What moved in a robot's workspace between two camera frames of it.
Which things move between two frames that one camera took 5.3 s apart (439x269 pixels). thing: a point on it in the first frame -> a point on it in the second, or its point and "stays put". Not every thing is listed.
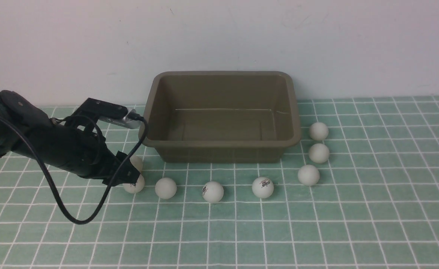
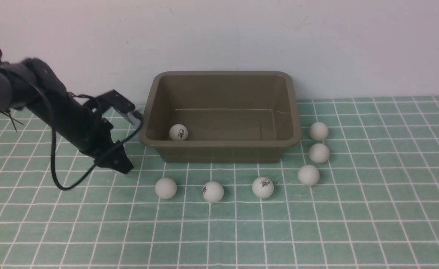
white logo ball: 137,188 -> 178,132
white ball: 308,175 stays put
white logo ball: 212,192 stays put
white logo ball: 263,187 stays put
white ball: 318,131 stays put
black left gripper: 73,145 -> 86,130
